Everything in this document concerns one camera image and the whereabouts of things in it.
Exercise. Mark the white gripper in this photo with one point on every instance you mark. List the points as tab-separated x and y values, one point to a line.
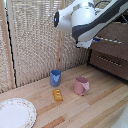
84	43

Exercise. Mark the brown drawer front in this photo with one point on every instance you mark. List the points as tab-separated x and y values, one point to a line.
113	71
113	50

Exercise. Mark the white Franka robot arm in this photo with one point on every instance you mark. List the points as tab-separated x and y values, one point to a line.
86	18

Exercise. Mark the pink paper cup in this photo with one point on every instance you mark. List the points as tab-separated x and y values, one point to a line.
81	85

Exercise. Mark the blue paper cup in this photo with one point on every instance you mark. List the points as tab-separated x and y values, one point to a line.
55	77

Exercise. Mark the bamboo blind screen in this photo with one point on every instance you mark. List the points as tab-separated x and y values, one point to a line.
33	40

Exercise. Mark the yellow block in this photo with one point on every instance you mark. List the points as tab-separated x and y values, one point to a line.
57	95

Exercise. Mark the grey white object corner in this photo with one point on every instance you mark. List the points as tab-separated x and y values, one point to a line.
121	120

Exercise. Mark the white patterned plate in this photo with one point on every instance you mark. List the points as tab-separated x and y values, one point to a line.
16	113

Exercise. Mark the dark drawer cabinet frame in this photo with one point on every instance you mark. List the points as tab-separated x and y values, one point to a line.
89	61

